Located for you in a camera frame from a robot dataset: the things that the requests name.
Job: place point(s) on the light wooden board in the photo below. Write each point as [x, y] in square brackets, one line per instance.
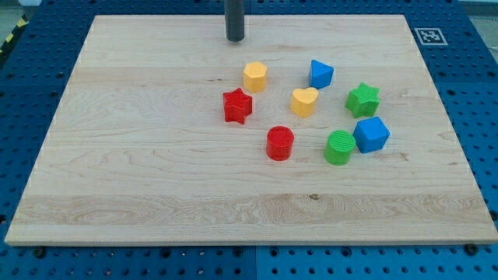
[139, 153]

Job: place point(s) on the black bolt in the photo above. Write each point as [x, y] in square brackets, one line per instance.
[39, 252]
[471, 249]

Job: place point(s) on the blue cube block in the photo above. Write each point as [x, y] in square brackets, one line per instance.
[370, 134]

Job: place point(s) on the green cylinder block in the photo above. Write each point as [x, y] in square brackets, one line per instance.
[339, 147]

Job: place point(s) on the yellow heart block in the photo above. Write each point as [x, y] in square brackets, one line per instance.
[303, 101]

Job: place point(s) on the white fiducial marker tag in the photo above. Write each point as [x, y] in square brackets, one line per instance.
[430, 36]

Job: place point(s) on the blue triangle block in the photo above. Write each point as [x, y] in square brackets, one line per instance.
[320, 74]

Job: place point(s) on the black bolt front right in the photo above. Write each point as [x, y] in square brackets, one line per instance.
[471, 249]

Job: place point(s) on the green star block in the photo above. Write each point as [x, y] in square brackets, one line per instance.
[363, 101]

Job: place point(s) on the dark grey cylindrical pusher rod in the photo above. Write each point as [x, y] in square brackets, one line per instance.
[234, 20]

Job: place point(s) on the red cylinder block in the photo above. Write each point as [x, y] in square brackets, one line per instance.
[279, 143]

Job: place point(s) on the black bolt front left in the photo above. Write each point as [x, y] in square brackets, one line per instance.
[39, 252]

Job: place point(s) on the yellow hexagon block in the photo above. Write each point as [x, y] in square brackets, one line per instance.
[255, 76]

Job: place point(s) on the red star block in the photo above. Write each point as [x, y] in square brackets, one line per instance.
[237, 106]

